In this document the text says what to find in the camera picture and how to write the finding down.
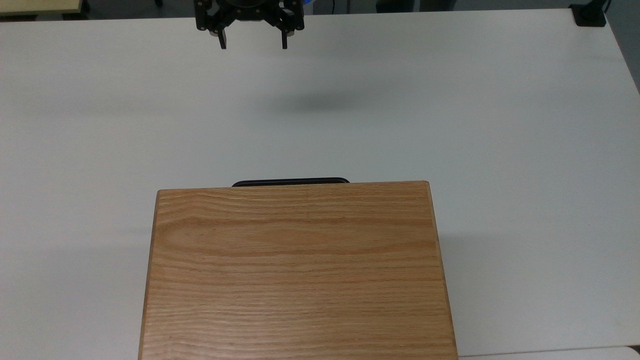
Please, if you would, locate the beige side table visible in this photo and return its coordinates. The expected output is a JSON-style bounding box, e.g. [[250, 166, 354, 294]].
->
[[0, 0, 85, 17]]

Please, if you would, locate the black drawer handle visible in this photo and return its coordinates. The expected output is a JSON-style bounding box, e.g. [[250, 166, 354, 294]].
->
[[232, 177, 351, 188]]

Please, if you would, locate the wooden drawer cabinet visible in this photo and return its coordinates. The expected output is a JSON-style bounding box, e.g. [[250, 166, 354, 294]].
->
[[138, 180, 460, 360]]

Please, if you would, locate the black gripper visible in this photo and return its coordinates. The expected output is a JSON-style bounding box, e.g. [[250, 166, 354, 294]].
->
[[194, 0, 306, 50]]

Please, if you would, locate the black table clamp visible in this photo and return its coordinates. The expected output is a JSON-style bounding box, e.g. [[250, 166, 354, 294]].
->
[[569, 2, 609, 27]]

